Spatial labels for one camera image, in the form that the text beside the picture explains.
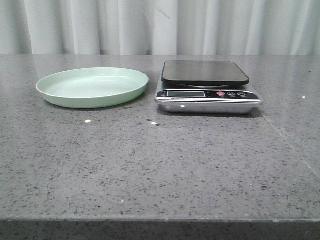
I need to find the light green plastic plate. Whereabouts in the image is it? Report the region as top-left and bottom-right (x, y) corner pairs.
(36, 67), (149, 109)

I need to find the white pleated curtain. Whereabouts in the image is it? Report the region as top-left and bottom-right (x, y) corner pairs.
(0, 0), (320, 56)

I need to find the silver black kitchen scale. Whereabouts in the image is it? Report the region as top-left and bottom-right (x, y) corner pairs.
(155, 60), (263, 115)

